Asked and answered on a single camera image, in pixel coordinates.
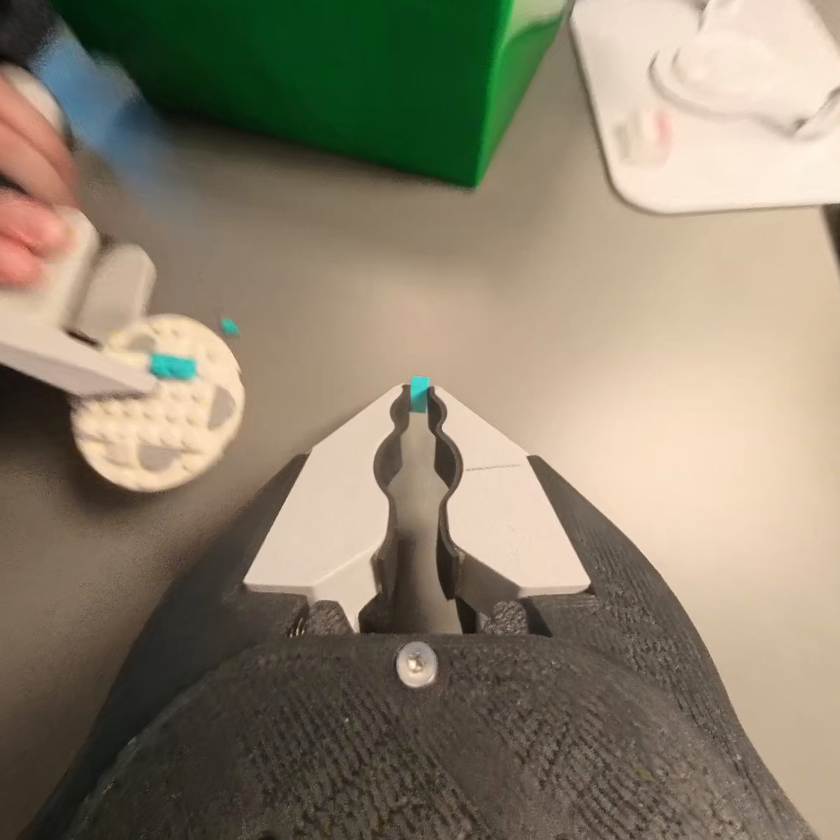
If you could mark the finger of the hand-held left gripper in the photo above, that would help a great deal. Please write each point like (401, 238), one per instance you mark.
(65, 361)

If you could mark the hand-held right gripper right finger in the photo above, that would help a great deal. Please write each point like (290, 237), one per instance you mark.
(512, 525)

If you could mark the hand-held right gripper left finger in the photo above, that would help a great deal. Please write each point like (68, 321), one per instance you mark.
(321, 525)

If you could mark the round white lego plate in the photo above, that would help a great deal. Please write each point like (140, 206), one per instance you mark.
(170, 426)

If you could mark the person's left forearm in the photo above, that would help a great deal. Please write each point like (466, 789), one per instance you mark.
(19, 26)

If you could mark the person's left hand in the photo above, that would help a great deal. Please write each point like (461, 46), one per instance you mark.
(26, 164)

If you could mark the green plastic bin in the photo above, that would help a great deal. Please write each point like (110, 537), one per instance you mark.
(328, 79)

